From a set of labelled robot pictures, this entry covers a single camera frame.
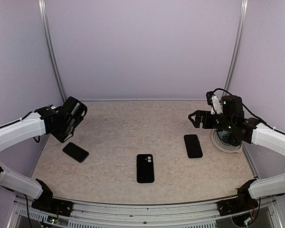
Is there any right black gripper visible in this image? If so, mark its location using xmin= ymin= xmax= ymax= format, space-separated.
xmin=189 ymin=109 xmax=235 ymax=132

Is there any black phone case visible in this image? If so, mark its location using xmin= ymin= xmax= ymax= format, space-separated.
xmin=136 ymin=154 xmax=155 ymax=184
xmin=184 ymin=134 xmax=203 ymax=159

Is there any black smartphone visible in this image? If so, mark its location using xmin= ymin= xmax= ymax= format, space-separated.
xmin=62 ymin=142 xmax=89 ymax=163

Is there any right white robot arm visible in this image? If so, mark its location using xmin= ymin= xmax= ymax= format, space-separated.
xmin=188 ymin=92 xmax=285 ymax=211

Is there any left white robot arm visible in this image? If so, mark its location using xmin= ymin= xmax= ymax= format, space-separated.
xmin=0 ymin=96 xmax=87 ymax=211

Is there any white round plate stack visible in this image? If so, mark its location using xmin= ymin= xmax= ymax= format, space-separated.
xmin=211 ymin=130 xmax=243 ymax=154

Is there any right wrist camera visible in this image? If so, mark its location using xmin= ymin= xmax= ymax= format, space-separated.
xmin=206 ymin=91 xmax=223 ymax=114

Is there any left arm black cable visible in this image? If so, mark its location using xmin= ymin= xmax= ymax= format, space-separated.
xmin=0 ymin=104 xmax=57 ymax=131

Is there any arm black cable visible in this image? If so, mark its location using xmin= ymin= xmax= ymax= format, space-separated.
xmin=0 ymin=104 xmax=57 ymax=131
xmin=212 ymin=87 xmax=285 ymax=140

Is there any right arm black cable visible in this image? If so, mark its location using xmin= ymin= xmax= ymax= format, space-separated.
xmin=212 ymin=87 xmax=285 ymax=140

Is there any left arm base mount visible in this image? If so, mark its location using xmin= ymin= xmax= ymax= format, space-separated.
xmin=31 ymin=198 xmax=74 ymax=217

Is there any front aluminium rail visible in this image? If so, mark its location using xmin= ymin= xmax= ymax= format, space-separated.
xmin=6 ymin=194 xmax=284 ymax=228

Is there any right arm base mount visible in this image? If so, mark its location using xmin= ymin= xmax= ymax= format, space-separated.
xmin=217 ymin=188 xmax=259 ymax=216

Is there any left aluminium frame post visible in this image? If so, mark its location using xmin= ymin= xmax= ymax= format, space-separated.
xmin=38 ymin=0 xmax=67 ymax=102

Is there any aluminium frame post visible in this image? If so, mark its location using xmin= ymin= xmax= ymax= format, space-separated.
xmin=38 ymin=0 xmax=67 ymax=102
xmin=224 ymin=0 xmax=248 ymax=91

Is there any right aluminium frame post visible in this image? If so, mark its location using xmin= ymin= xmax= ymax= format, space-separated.
xmin=224 ymin=0 xmax=248 ymax=91

